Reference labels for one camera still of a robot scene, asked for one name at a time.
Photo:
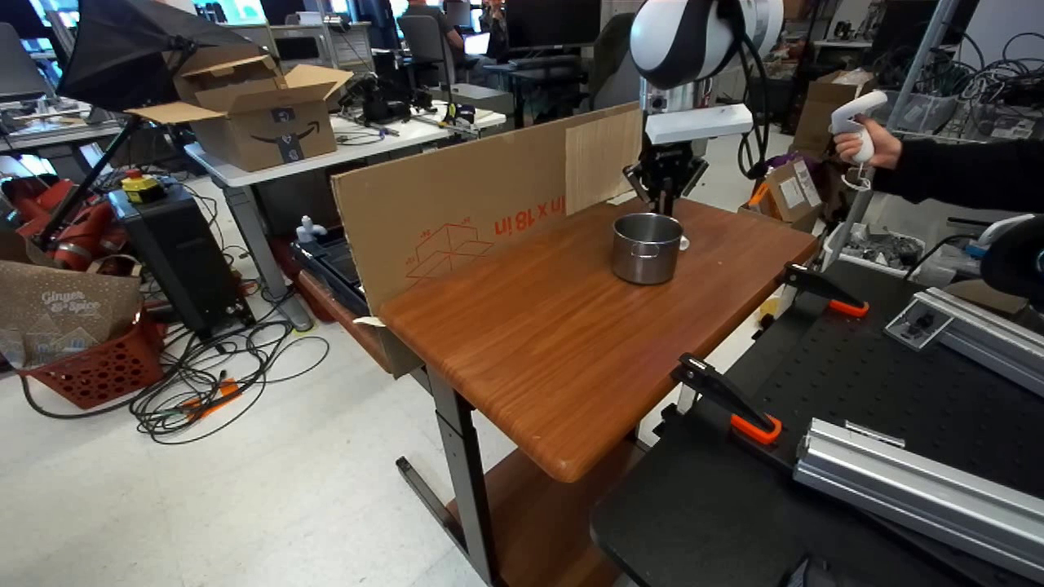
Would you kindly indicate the brown paper bag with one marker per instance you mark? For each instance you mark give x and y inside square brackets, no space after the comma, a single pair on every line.
[66,312]

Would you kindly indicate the black computer case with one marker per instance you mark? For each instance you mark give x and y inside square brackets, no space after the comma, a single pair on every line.
[174,261]

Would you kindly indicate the black rounded device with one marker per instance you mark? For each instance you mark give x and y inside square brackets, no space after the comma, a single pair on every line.
[1015,261]

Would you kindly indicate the black perforated breadboard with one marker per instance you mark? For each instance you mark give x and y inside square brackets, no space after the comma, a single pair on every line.
[870,376]

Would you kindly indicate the wooden side shelf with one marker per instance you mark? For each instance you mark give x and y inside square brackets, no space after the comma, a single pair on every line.
[348,312]

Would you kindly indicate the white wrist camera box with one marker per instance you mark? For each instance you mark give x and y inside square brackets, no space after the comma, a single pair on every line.
[696,122]

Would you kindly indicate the long aluminium extrusion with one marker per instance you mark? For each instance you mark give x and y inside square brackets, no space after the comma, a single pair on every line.
[923,492]

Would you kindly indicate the white handheld controller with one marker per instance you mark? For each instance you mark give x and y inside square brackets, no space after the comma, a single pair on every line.
[857,110]

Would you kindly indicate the black orange bar clamp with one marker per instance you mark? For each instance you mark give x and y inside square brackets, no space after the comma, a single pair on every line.
[727,406]
[826,292]

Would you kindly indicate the red yellow emergency button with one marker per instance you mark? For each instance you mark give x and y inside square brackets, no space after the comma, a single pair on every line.
[141,186]

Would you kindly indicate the small labelled cardboard box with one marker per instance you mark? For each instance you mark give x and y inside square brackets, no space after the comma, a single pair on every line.
[791,192]

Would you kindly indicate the brown cardboard panel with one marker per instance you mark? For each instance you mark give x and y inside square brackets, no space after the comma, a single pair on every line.
[459,215]

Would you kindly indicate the red plastic basket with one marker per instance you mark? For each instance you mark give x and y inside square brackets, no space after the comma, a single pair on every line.
[103,368]

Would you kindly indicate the red bag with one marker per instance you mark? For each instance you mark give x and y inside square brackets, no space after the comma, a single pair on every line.
[75,231]

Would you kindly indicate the small steel pot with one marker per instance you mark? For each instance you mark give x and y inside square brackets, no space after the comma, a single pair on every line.
[645,256]

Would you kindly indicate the black softbox shade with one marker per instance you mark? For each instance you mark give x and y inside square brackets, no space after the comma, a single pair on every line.
[119,44]

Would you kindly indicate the person's hand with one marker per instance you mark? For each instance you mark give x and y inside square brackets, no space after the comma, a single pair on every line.
[874,144]

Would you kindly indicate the black light stand pole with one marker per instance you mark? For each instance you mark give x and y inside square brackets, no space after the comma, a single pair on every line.
[93,180]

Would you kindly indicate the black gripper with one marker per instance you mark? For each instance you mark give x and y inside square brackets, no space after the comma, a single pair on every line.
[671,160]

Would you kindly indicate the aluminium extrusion with bracket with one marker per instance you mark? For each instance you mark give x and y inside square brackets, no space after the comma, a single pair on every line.
[979,330]

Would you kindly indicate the white work table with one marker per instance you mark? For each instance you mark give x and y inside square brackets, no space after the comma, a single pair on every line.
[348,144]

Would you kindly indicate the dark computer monitor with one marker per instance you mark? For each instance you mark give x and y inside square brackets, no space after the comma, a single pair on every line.
[550,19]

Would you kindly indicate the tall brown cardboard box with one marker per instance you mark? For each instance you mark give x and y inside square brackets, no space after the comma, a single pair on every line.
[826,110]

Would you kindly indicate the open cardboard shipping box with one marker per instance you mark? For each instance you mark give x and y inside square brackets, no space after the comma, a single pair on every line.
[263,117]

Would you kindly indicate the forearm in black sleeve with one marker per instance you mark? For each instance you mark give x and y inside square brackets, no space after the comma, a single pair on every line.
[968,174]

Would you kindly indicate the black table leg frame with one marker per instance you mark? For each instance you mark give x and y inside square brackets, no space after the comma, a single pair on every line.
[460,459]

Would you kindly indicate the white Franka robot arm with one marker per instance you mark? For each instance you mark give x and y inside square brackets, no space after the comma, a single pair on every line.
[681,36]

